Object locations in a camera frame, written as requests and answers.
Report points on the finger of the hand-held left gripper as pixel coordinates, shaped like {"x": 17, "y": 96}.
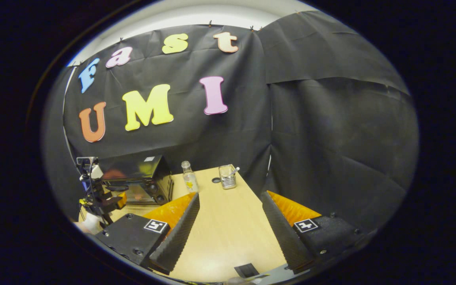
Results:
{"x": 120, "y": 201}

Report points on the ribbed glass jar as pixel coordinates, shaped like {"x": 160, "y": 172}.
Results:
{"x": 227, "y": 180}

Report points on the black backdrop cloth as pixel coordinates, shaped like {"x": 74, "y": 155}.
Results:
{"x": 331, "y": 138}

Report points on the small black round lid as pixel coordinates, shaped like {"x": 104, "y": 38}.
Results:
{"x": 216, "y": 180}

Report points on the clear glass bottle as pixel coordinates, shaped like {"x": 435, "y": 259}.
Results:
{"x": 190, "y": 180}

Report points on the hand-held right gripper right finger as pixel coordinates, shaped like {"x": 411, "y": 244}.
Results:
{"x": 281, "y": 233}

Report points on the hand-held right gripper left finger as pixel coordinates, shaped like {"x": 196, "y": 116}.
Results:
{"x": 176, "y": 233}

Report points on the black electric oven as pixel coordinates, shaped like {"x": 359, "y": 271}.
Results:
{"x": 141, "y": 170}

